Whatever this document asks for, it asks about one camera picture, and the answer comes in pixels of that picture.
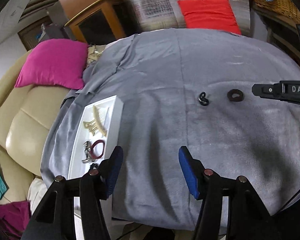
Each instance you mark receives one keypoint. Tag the wooden shelf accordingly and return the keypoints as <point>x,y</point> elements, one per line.
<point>281,32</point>

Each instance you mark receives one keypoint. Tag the magenta pillow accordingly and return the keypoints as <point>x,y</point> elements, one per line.
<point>55,62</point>

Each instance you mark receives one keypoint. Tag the white jewelry tray box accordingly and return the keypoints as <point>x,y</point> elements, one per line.
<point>101,147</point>

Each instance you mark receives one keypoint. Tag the wicker basket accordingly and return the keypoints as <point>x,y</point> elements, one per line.
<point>285,8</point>

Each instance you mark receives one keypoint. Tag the cream hair claw clip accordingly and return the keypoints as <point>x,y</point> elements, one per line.
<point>97,125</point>

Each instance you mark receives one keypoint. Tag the grey bed blanket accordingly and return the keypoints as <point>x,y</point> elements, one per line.
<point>187,87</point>

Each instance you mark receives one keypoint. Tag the black beaded scrunchie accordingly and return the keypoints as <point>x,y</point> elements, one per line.
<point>93,166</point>

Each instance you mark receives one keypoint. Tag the red cushion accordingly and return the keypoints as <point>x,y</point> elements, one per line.
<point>209,14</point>

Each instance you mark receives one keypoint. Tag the wooden cabinet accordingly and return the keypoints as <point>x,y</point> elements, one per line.
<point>99,21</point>

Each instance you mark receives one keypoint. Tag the silver metal hair clip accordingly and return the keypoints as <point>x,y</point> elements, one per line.
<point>87,148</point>

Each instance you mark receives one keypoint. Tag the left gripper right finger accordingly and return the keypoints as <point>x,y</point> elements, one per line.
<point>247,215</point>

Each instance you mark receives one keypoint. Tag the beige leather sofa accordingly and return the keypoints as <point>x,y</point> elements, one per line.
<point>26,117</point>

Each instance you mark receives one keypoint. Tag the magenta garment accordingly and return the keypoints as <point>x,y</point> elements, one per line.
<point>14,218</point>

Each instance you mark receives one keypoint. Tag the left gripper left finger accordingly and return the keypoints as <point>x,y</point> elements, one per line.
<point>54,216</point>

